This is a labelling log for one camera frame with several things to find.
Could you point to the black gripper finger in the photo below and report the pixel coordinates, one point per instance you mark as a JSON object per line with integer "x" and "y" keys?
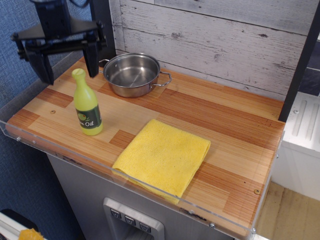
{"x": 90, "y": 45}
{"x": 39, "y": 61}

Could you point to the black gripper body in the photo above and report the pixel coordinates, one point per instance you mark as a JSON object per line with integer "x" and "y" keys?
{"x": 58, "y": 28}

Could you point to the yellow olive oil bottle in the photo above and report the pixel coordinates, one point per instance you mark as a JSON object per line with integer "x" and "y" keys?
{"x": 86, "y": 105}

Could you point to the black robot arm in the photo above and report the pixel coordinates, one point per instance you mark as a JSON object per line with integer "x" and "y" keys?
{"x": 58, "y": 32}

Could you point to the silver steel pan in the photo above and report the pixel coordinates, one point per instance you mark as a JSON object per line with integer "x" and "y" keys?
{"x": 132, "y": 75}

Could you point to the yellow folded cloth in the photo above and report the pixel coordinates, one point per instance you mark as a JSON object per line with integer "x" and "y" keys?
{"x": 162, "y": 159}

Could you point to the grey toy fridge cabinet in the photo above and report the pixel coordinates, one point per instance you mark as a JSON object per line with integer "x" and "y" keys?
{"x": 86, "y": 190}

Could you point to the black and yellow object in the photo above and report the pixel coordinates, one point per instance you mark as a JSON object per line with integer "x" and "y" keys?
{"x": 13, "y": 223}

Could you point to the silver dispenser button panel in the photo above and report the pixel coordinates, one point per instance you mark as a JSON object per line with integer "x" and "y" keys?
{"x": 126, "y": 223}

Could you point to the white toy sink unit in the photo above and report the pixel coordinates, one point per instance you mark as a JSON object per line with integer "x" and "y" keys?
{"x": 297, "y": 165}

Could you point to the black vertical post left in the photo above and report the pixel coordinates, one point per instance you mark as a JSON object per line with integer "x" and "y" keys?
{"x": 100, "y": 11}

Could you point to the clear acrylic guard rail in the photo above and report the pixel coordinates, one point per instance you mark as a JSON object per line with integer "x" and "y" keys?
{"x": 244, "y": 130}

